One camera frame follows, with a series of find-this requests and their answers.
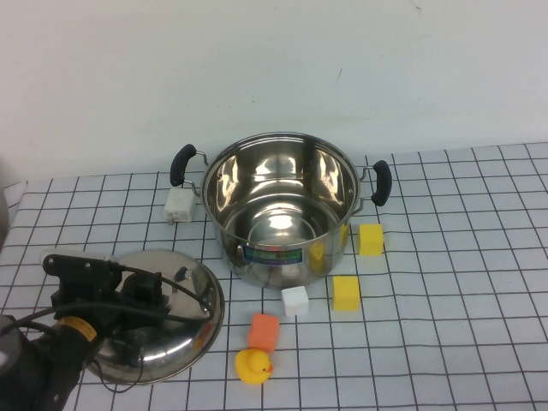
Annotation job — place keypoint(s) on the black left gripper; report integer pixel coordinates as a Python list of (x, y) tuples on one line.
[(94, 306)]

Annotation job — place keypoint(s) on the white power adapter plug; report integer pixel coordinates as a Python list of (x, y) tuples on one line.
[(180, 206)]

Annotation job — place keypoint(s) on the white black-grid tablecloth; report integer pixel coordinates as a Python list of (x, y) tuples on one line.
[(449, 299)]

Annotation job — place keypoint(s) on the steel lid with black knob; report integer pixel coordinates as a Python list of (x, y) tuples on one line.
[(171, 342)]

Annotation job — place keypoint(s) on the yellow foam cube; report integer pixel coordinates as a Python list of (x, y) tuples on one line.
[(371, 240), (346, 293)]

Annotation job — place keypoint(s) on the yellow rubber duck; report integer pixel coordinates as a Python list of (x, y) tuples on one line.
[(252, 366)]

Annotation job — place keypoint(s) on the orange foam block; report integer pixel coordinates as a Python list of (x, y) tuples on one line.
[(263, 331)]

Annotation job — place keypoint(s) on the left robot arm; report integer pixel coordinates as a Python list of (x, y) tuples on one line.
[(43, 368)]

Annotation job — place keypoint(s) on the white foam cube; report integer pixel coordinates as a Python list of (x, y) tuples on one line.
[(295, 301)]

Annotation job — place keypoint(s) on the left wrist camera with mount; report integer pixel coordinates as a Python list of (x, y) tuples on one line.
[(77, 265)]

